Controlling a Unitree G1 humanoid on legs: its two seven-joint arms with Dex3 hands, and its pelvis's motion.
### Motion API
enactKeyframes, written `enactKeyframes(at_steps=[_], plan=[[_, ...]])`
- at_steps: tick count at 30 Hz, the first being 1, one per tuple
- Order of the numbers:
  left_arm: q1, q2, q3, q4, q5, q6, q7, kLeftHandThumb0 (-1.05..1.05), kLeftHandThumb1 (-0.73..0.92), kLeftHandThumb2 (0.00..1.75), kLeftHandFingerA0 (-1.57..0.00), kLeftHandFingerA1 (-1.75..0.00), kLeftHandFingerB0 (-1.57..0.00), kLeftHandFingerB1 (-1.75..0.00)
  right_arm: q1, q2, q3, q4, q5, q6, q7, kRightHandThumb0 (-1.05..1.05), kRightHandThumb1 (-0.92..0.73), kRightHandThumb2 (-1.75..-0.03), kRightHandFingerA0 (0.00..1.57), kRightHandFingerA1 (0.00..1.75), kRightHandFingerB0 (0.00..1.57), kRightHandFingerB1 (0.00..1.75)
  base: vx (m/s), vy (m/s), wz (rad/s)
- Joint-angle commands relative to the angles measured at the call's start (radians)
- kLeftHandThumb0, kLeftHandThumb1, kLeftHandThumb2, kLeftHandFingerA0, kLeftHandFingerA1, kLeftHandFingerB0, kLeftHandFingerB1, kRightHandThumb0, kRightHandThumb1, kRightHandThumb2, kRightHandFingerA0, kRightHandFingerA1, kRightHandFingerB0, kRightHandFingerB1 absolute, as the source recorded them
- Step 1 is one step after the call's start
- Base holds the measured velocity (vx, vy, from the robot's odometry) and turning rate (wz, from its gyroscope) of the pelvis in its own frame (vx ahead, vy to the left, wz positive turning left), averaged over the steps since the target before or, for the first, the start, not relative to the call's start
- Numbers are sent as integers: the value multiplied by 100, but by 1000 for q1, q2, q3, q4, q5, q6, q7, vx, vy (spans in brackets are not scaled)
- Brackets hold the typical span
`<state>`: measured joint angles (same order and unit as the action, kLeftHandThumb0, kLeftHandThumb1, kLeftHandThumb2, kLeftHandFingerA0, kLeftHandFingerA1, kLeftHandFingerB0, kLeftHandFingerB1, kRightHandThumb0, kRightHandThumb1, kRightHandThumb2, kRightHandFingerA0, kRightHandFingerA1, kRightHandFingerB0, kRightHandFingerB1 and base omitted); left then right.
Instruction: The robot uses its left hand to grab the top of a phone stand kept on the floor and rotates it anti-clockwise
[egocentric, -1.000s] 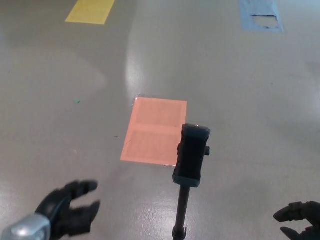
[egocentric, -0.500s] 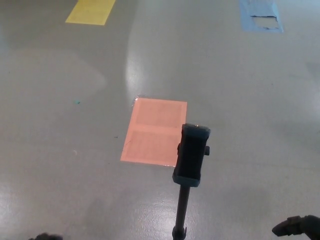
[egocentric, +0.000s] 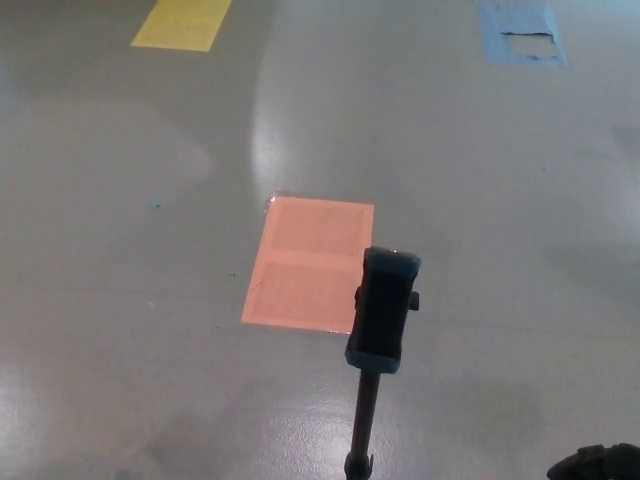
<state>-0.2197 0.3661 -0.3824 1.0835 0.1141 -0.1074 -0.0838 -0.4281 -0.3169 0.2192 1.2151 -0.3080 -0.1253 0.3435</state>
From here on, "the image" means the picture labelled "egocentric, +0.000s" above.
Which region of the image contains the yellow paper sheet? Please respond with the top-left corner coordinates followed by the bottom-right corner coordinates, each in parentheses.
top-left (130, 0), bottom-right (234, 52)

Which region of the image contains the torn blue paper sheet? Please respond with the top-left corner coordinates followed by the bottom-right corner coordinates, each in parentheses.
top-left (478, 0), bottom-right (568, 67)

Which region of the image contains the orange paper sheet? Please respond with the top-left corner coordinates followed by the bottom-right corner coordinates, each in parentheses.
top-left (240, 195), bottom-right (376, 335)

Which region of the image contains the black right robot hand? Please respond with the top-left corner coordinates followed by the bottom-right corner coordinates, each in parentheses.
top-left (546, 442), bottom-right (640, 480)

